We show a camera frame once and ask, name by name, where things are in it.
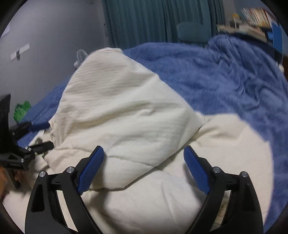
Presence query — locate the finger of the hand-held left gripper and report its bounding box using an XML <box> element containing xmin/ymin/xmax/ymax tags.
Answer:
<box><xmin>10</xmin><ymin>121</ymin><xmax>49</xmax><ymax>136</ymax></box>
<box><xmin>27</xmin><ymin>141</ymin><xmax>54</xmax><ymax>155</ymax></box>

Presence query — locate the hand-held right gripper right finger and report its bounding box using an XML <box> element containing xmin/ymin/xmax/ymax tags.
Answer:
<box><xmin>184</xmin><ymin>145</ymin><xmax>264</xmax><ymax>234</ymax></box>

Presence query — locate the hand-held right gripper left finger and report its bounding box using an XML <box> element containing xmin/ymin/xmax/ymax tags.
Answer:
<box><xmin>25</xmin><ymin>145</ymin><xmax>104</xmax><ymax>234</ymax></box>

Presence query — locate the white hooded puffer jacket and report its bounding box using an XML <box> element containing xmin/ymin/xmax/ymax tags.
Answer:
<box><xmin>2</xmin><ymin>47</ymin><xmax>274</xmax><ymax>234</ymax></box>

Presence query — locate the green packet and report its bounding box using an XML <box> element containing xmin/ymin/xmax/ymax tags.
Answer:
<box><xmin>13</xmin><ymin>101</ymin><xmax>31</xmax><ymax>124</ymax></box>

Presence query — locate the small white fan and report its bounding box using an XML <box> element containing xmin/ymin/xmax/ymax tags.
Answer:
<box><xmin>74</xmin><ymin>49</ymin><xmax>89</xmax><ymax>68</ymax></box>

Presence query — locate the blue fleece blanket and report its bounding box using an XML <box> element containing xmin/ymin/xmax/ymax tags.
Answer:
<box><xmin>17</xmin><ymin>35</ymin><xmax>288</xmax><ymax>233</ymax></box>

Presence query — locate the teal chair back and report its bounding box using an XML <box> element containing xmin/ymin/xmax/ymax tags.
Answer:
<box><xmin>177</xmin><ymin>21</ymin><xmax>212</xmax><ymax>44</ymax></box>

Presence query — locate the shelf of books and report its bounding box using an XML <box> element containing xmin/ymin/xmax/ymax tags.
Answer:
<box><xmin>216</xmin><ymin>22</ymin><xmax>268</xmax><ymax>43</ymax></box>

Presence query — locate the blue box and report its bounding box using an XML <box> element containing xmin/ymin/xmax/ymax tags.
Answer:
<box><xmin>267</xmin><ymin>22</ymin><xmax>284</xmax><ymax>62</ymax></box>

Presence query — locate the teal curtain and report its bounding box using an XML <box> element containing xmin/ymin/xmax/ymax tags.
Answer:
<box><xmin>101</xmin><ymin>0</ymin><xmax>225</xmax><ymax>49</ymax></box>

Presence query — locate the row of books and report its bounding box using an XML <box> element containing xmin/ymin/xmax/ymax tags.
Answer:
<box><xmin>241</xmin><ymin>8</ymin><xmax>275</xmax><ymax>28</ymax></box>

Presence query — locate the white wall bracket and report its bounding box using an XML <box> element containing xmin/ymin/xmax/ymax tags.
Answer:
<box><xmin>10</xmin><ymin>43</ymin><xmax>30</xmax><ymax>60</ymax></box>

